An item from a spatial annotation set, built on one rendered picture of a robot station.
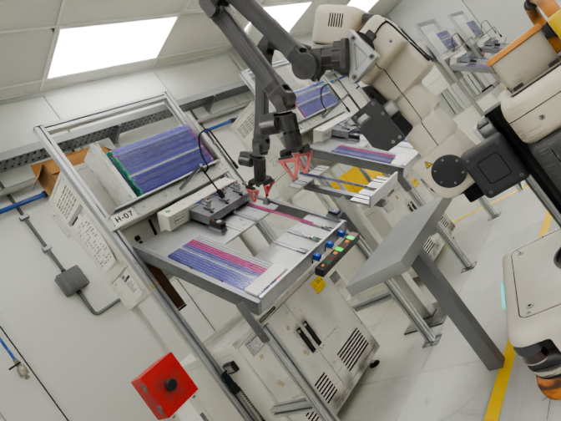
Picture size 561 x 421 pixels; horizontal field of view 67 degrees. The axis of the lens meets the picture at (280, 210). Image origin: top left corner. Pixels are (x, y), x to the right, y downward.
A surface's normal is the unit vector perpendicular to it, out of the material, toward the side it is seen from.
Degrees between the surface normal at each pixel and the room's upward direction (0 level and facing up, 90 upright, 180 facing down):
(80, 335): 90
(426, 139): 90
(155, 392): 90
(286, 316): 90
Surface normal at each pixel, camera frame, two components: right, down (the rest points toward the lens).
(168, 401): 0.56, -0.44
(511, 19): -0.57, 0.41
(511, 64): -0.40, 0.33
